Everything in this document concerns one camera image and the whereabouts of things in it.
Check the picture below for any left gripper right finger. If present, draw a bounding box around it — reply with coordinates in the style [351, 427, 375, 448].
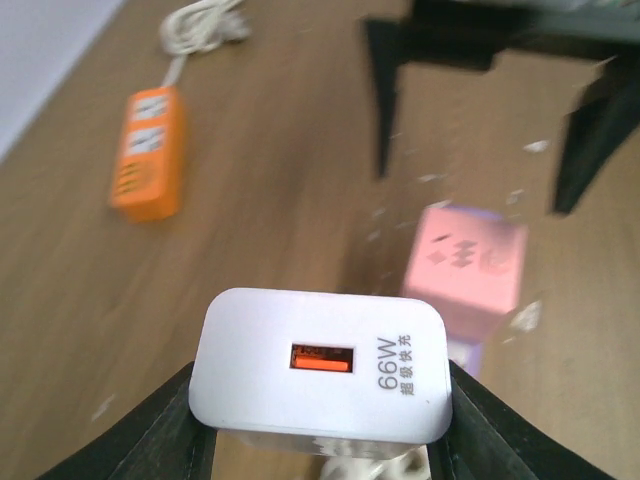
[427, 362, 611, 480]

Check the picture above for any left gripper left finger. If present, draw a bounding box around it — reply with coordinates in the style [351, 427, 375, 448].
[40, 363, 217, 480]

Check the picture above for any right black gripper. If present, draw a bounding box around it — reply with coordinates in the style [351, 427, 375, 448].
[363, 1, 639, 215]

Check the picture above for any white 66W charger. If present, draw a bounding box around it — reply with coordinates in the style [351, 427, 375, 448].
[188, 288, 453, 459]

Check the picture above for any pink white charger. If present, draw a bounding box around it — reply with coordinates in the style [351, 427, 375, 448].
[401, 206, 528, 344]

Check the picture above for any orange power strip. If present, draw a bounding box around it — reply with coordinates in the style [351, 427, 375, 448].
[109, 86, 186, 223]

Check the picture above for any white power strip cable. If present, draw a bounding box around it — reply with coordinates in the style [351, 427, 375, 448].
[158, 0, 251, 89]

